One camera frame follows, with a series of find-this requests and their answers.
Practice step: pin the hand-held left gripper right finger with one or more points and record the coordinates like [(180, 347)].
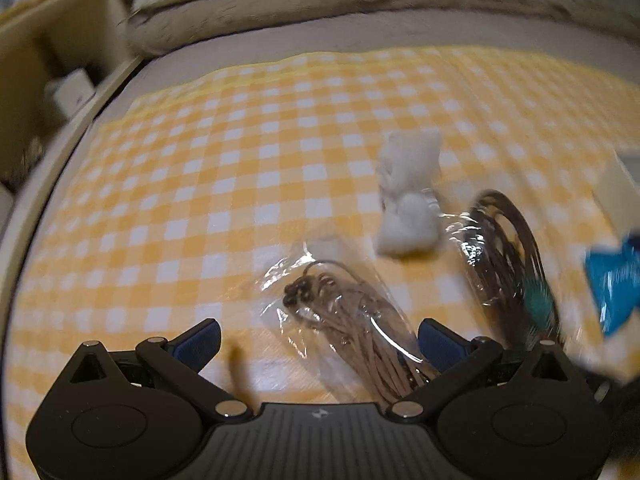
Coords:
[(437, 342)]

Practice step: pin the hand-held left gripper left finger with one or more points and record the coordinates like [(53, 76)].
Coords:
[(200, 342)]

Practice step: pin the blue wipes packet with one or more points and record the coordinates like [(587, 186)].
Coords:
[(617, 285)]

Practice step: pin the bag of white cotton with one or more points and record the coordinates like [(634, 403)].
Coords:
[(407, 195)]

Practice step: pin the white cardboard box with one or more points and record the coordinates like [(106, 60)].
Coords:
[(620, 185)]

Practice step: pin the yellow checked blanket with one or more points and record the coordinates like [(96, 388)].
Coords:
[(200, 160)]

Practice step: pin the dark fluffy item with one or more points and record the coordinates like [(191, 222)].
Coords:
[(22, 162)]

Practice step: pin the white tissue box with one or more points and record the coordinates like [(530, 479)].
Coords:
[(72, 95)]

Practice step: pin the grey bed sheet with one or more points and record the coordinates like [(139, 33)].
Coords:
[(450, 32)]

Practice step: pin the beige fluffy pillow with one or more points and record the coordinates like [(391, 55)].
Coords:
[(200, 27)]

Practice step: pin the wooden shelf unit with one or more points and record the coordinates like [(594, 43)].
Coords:
[(30, 40)]

